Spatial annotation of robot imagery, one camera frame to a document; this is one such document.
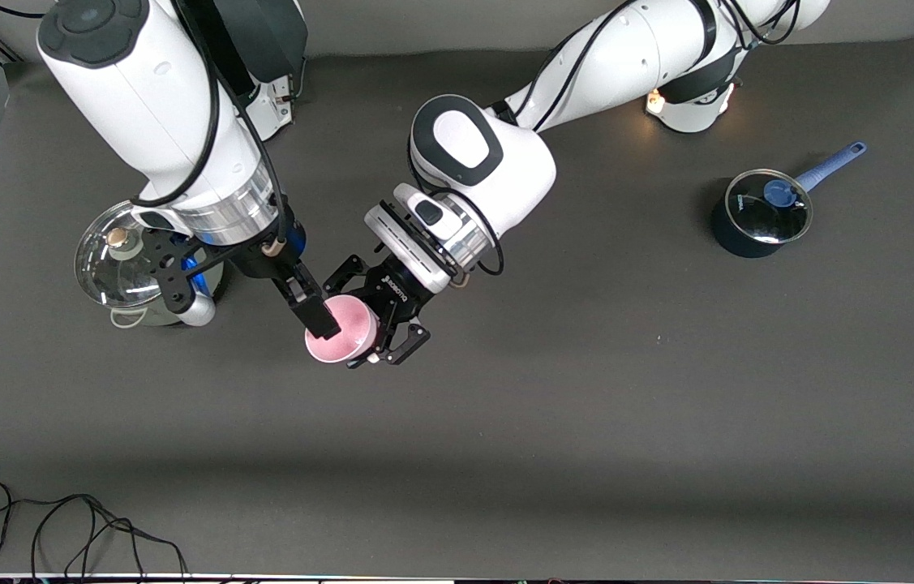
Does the glass pot lid copper knob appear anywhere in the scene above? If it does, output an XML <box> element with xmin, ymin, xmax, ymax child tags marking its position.
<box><xmin>74</xmin><ymin>201</ymin><xmax>182</xmax><ymax>309</ymax></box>

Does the pink plastic cup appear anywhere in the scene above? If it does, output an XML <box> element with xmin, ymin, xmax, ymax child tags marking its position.
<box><xmin>304</xmin><ymin>294</ymin><xmax>380</xmax><ymax>364</ymax></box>

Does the dark blue saucepan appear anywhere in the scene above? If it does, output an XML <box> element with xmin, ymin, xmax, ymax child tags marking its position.
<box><xmin>710</xmin><ymin>142</ymin><xmax>869</xmax><ymax>259</ymax></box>

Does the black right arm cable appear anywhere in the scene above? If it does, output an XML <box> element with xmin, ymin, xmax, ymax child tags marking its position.
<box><xmin>132</xmin><ymin>0</ymin><xmax>289</xmax><ymax>244</ymax></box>

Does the black perforated camera bracket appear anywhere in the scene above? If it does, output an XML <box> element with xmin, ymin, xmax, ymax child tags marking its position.
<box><xmin>144</xmin><ymin>227</ymin><xmax>218</xmax><ymax>316</ymax></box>

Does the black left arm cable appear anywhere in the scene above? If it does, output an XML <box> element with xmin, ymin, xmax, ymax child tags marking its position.
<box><xmin>457</xmin><ymin>0</ymin><xmax>802</xmax><ymax>277</ymax></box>

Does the grey-green stock pot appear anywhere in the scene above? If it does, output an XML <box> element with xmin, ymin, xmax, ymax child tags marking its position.
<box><xmin>74</xmin><ymin>201</ymin><xmax>226</xmax><ymax>329</ymax></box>

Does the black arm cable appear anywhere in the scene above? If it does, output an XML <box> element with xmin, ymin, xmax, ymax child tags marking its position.
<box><xmin>132</xmin><ymin>0</ymin><xmax>289</xmax><ymax>244</ymax></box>
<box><xmin>457</xmin><ymin>0</ymin><xmax>802</xmax><ymax>277</ymax></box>

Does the dark grey table cover sheet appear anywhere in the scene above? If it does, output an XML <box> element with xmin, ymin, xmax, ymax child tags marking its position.
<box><xmin>0</xmin><ymin>28</ymin><xmax>914</xmax><ymax>581</ymax></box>

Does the thin black loose cable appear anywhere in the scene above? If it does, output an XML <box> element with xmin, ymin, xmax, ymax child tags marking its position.
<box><xmin>0</xmin><ymin>481</ymin><xmax>190</xmax><ymax>581</ymax></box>

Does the glass saucepan lid blue knob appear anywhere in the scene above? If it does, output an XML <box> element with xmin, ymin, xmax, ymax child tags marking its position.
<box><xmin>724</xmin><ymin>169</ymin><xmax>814</xmax><ymax>246</ymax></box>

